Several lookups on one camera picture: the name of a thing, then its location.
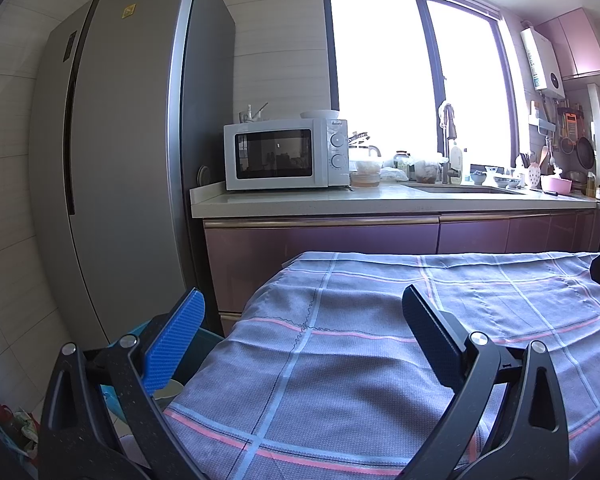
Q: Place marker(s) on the red plastic bag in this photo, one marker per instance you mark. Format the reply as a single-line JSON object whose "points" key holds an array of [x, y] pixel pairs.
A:
{"points": [[27, 430]]}

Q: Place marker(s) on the black frying pan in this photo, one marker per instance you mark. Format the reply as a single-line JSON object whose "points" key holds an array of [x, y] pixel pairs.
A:
{"points": [[585, 152]]}

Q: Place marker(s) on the purple base cabinets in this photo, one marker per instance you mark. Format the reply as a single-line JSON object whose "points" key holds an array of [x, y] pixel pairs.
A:
{"points": [[305, 245]]}

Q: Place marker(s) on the white spotted ladle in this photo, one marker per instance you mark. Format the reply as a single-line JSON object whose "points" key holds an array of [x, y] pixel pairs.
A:
{"points": [[534, 175]]}

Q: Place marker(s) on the large glass jar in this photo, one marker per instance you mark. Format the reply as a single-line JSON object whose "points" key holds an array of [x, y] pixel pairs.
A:
{"points": [[426, 171]]}

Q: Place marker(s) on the cup with utensils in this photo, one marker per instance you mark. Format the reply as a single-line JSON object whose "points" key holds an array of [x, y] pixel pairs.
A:
{"points": [[250, 115]]}

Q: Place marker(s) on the pink bowl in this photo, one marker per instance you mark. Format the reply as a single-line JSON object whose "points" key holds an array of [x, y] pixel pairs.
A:
{"points": [[556, 185]]}

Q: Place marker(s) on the blue white porcelain bowl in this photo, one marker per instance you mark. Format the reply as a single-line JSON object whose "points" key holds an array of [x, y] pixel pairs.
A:
{"points": [[509, 183], [477, 177], [492, 177]]}

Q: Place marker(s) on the grey steel refrigerator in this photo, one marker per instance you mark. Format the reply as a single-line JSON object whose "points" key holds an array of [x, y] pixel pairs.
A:
{"points": [[125, 135]]}

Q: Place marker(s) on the round grey plate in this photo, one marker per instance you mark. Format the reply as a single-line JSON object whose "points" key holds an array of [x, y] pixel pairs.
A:
{"points": [[203, 175]]}

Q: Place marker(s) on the white wall water heater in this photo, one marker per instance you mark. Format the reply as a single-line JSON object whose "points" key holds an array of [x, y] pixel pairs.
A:
{"points": [[542, 62]]}

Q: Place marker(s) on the white microwave oven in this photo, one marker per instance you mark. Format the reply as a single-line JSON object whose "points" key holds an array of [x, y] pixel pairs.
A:
{"points": [[275, 155]]}

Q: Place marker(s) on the white wall shelf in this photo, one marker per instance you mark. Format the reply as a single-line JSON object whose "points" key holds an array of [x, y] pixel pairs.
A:
{"points": [[544, 125]]}

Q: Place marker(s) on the white soap bottle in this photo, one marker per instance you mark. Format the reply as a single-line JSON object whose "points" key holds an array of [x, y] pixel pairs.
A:
{"points": [[456, 165]]}

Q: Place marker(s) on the white kitchen countertop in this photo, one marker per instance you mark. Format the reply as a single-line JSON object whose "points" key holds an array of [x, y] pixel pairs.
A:
{"points": [[305, 202]]}

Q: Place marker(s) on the clear plastic bag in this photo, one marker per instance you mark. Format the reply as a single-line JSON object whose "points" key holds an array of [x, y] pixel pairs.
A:
{"points": [[394, 174]]}

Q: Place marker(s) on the teal plastic bin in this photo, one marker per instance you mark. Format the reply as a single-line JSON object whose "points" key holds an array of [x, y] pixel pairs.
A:
{"points": [[112, 405]]}

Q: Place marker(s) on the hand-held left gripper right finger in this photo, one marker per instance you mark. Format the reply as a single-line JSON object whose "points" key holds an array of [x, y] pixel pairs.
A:
{"points": [[432, 340]]}

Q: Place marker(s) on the small glass jar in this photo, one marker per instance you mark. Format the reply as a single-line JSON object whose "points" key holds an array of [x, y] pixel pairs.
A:
{"points": [[401, 160]]}

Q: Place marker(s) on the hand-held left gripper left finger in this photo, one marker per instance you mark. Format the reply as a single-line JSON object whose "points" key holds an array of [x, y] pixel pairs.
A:
{"points": [[172, 345]]}

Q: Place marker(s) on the grey plaid tablecloth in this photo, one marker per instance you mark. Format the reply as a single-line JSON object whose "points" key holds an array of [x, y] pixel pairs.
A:
{"points": [[355, 370]]}

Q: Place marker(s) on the pink wall cabinet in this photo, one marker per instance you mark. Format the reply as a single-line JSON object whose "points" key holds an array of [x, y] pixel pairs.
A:
{"points": [[575, 45]]}

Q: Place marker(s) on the large kitchen window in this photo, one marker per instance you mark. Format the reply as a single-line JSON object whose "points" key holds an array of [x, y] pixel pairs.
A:
{"points": [[380, 70]]}

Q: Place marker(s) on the steel kitchen faucet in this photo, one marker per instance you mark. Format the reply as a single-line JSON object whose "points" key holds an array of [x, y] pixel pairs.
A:
{"points": [[450, 155]]}

